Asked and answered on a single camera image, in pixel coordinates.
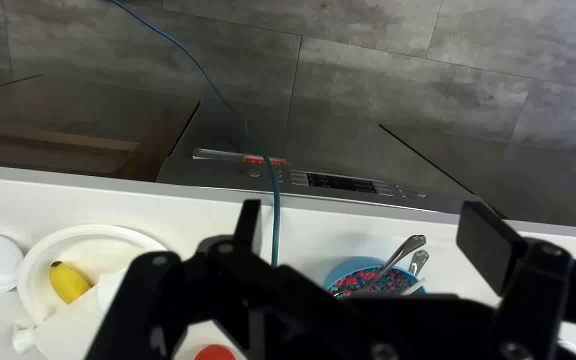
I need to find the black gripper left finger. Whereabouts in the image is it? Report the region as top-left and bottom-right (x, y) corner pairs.
(86, 198), (404, 360)

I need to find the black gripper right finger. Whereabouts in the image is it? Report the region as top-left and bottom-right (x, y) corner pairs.
(453, 199), (576, 360)

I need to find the blue bowl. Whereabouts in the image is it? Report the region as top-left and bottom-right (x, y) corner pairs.
(322, 256), (430, 300)

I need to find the large white plate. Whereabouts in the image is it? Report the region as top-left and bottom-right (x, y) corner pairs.
(16, 223), (170, 328)

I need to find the metal spoon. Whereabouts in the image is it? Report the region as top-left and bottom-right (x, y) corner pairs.
(366, 231), (430, 290)
(406, 248), (431, 277)

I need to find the white napkin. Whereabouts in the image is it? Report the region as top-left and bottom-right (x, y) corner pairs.
(33, 268), (143, 360)

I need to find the red apple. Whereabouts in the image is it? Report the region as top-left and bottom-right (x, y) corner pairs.
(194, 341), (238, 360)

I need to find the yellow banana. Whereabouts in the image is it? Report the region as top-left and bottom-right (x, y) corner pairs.
(47, 260), (93, 306)

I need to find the colourful cereal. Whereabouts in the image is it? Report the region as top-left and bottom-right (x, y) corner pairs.
(331, 266), (423, 300)

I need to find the dark grey dishwasher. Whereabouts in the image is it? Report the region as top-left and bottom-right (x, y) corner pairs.
(155, 97), (504, 215)

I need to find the brown wooden cabinet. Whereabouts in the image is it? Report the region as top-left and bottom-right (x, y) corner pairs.
(0, 71), (203, 184)

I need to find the blue cable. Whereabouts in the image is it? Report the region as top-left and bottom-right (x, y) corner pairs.
(103, 0), (284, 268)

